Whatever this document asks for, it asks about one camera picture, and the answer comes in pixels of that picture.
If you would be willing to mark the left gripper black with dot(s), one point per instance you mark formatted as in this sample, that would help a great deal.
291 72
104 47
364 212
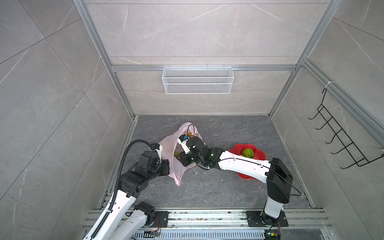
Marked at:
165 164

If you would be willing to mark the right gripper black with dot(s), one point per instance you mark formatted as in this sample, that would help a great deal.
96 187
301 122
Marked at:
183 160

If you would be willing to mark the pink plastic bag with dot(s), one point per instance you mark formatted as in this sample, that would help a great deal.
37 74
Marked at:
169 144

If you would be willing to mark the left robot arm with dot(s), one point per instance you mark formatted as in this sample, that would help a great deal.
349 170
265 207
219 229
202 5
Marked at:
129 187

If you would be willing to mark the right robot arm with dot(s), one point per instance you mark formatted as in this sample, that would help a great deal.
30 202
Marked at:
273 173

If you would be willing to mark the red flower-shaped plate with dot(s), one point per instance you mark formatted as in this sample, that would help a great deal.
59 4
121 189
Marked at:
247 161

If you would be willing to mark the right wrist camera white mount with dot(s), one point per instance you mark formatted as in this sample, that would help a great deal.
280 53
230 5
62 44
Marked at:
182 140

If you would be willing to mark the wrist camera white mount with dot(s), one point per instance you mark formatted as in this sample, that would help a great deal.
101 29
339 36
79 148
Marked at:
182 140
158 149

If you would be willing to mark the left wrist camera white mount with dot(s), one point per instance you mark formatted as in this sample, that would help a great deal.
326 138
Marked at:
158 149

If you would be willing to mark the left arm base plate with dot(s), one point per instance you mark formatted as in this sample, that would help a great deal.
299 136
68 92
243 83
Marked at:
158 219

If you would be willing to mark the white wire mesh basket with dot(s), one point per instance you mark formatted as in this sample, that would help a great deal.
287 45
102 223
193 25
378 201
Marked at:
197 80

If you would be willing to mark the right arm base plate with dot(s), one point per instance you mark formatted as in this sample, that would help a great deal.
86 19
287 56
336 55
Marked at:
261 219

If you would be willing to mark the aluminium mounting rail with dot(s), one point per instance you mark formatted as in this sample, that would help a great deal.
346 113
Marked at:
236 218

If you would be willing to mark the black wire hook rack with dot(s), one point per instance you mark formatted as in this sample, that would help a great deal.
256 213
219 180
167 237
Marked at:
339 133

